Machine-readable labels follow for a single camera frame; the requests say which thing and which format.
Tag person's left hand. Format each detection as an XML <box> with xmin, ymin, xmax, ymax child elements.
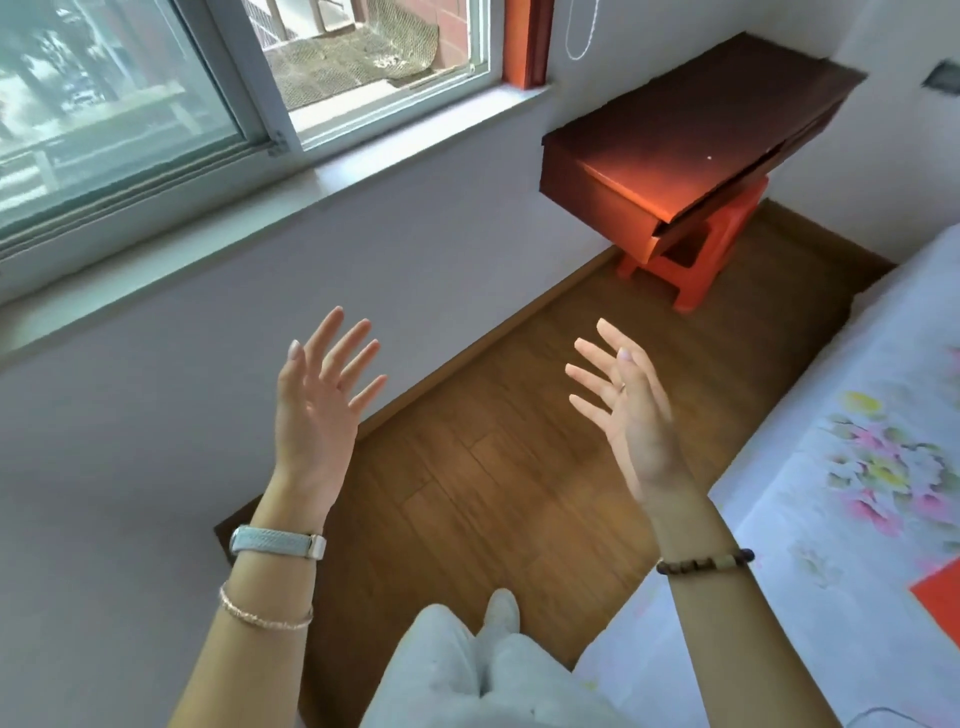
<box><xmin>251</xmin><ymin>306</ymin><xmax>389</xmax><ymax>531</ymax></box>

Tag person's right hand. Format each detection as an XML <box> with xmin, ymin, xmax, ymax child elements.
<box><xmin>564</xmin><ymin>318</ymin><xmax>711</xmax><ymax>524</ymax></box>

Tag person's left forearm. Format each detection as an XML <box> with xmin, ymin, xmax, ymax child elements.
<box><xmin>166</xmin><ymin>517</ymin><xmax>329</xmax><ymax>728</ymax></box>

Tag person's right forearm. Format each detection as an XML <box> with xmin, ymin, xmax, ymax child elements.
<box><xmin>646</xmin><ymin>493</ymin><xmax>845</xmax><ymax>728</ymax></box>

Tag orange plastic stool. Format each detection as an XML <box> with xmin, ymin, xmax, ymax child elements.
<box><xmin>615</xmin><ymin>176</ymin><xmax>772</xmax><ymax>315</ymax></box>

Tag white window sill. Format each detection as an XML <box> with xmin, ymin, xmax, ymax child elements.
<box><xmin>0</xmin><ymin>82</ymin><xmax>553</xmax><ymax>310</ymax></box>

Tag white woven wristband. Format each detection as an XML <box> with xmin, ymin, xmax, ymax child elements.
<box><xmin>228</xmin><ymin>524</ymin><xmax>328</xmax><ymax>561</ymax></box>

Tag white shoe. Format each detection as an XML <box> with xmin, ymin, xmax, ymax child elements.
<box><xmin>480</xmin><ymin>588</ymin><xmax>521</xmax><ymax>640</ymax></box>

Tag rose gold bangle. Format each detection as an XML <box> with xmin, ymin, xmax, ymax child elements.
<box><xmin>218</xmin><ymin>583</ymin><xmax>315</xmax><ymax>632</ymax></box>

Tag dark red wooden cabinet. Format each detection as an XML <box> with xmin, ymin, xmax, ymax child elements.
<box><xmin>540</xmin><ymin>30</ymin><xmax>870</xmax><ymax>261</ymax></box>

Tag white trousers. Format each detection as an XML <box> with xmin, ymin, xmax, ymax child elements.
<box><xmin>360</xmin><ymin>602</ymin><xmax>650</xmax><ymax>728</ymax></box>

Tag red paper sheet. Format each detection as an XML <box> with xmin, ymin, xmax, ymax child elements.
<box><xmin>908</xmin><ymin>555</ymin><xmax>960</xmax><ymax>651</ymax></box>

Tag brown bead bracelet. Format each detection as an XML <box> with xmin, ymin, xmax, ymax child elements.
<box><xmin>656</xmin><ymin>548</ymin><xmax>756</xmax><ymax>577</ymax></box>

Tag white sliding window frame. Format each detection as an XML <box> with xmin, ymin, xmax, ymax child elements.
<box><xmin>0</xmin><ymin>0</ymin><xmax>505</xmax><ymax>265</ymax></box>

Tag orange wooden post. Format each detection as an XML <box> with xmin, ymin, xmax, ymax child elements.
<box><xmin>501</xmin><ymin>0</ymin><xmax>555</xmax><ymax>90</ymax></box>

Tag white hanging cord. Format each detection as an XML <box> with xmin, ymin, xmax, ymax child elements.
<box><xmin>564</xmin><ymin>0</ymin><xmax>603</xmax><ymax>62</ymax></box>

